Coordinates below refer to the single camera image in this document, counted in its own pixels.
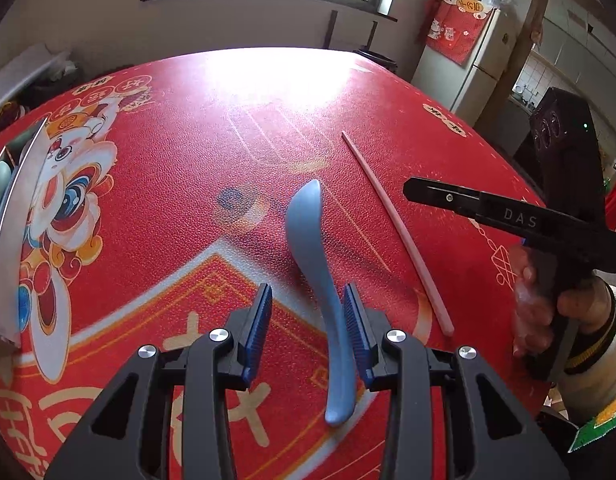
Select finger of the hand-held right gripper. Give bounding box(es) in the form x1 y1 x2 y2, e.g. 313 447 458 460
403 176 484 223

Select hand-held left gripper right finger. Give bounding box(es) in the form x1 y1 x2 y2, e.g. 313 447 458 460
342 282 571 480

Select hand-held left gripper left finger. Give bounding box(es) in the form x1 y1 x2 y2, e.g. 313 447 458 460
45 282 274 480

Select pink chopstick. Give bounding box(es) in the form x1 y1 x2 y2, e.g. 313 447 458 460
340 131 455 337

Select blue spoon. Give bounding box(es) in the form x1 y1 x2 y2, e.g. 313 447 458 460
285 178 360 428

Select metal utensil tray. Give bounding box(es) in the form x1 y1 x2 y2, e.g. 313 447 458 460
0 119 50 356

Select person's right forearm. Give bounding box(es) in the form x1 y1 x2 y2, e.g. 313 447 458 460
550 280 616 426

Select person's right hand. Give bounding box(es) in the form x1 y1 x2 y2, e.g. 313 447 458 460
512 247 613 360

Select grey kitchen counter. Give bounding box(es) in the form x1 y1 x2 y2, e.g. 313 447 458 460
505 82 541 156

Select white refrigerator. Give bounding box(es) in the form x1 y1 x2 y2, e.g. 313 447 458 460
410 0 519 128

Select red hanging cloth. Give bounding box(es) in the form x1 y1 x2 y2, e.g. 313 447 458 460
425 0 495 66

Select person's dark jacket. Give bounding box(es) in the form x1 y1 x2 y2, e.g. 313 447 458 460
535 390 616 480

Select white rolled sheet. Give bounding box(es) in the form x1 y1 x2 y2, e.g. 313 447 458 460
0 44 73 118

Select wooden door frame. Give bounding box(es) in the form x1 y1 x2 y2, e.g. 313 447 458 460
480 0 604 146

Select white wall cabinets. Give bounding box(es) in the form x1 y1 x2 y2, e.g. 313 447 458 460
542 0 606 63

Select black metal rack frame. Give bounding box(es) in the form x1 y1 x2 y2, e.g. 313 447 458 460
327 10 379 53

